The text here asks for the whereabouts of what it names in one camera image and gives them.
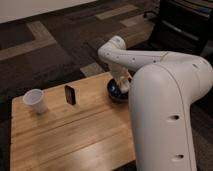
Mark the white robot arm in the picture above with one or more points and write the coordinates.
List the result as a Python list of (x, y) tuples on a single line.
[(161, 87)]

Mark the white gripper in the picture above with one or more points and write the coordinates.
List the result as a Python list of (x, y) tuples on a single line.
[(121, 78)]

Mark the white paper cup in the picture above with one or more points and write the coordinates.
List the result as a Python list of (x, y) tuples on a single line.
[(35, 99)]

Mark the dark blue ceramic bowl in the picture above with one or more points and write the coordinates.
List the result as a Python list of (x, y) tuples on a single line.
[(115, 93)]

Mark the dark brown block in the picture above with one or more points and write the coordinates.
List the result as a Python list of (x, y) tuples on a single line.
[(70, 95)]

